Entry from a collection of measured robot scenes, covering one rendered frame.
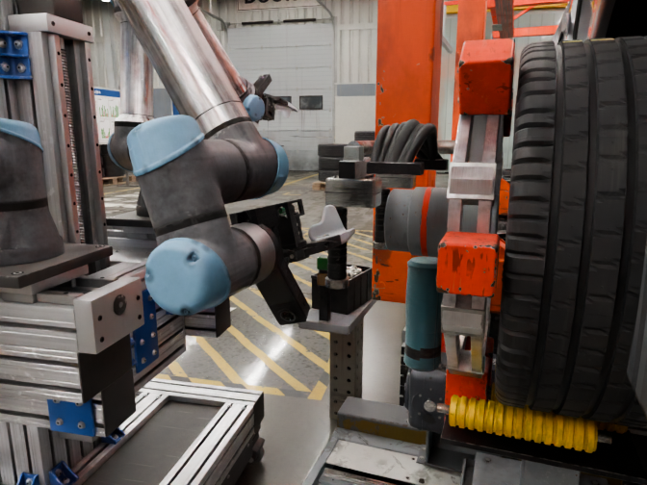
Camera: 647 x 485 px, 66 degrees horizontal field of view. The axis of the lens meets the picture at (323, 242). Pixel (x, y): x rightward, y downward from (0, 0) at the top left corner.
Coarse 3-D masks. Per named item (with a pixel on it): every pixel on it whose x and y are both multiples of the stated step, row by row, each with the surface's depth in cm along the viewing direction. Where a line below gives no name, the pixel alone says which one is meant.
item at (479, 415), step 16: (464, 400) 93; (480, 400) 93; (464, 416) 92; (480, 416) 91; (496, 416) 90; (512, 416) 89; (528, 416) 89; (544, 416) 89; (560, 416) 88; (496, 432) 90; (512, 432) 89; (528, 432) 88; (544, 432) 87; (560, 432) 86; (576, 432) 86; (592, 432) 85; (576, 448) 86; (592, 448) 85
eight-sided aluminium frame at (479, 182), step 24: (504, 120) 108; (456, 144) 76; (456, 168) 73; (480, 168) 72; (456, 192) 72; (480, 192) 71; (456, 216) 73; (480, 216) 72; (456, 312) 76; (480, 312) 74; (456, 336) 83; (480, 336) 77; (456, 360) 88; (480, 360) 85
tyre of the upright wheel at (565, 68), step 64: (576, 64) 71; (640, 64) 68; (576, 128) 65; (640, 128) 62; (512, 192) 66; (576, 192) 63; (640, 192) 61; (512, 256) 66; (576, 256) 63; (640, 256) 61; (512, 320) 68; (576, 320) 66; (512, 384) 75; (576, 384) 71
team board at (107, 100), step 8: (96, 88) 905; (104, 88) 925; (96, 96) 906; (104, 96) 926; (112, 96) 948; (96, 104) 907; (104, 104) 927; (112, 104) 949; (96, 112) 908; (104, 112) 928; (112, 112) 950; (104, 120) 929; (112, 120) 951; (104, 128) 930; (112, 128) 952; (104, 136) 932; (128, 176) 1008; (128, 184) 1009
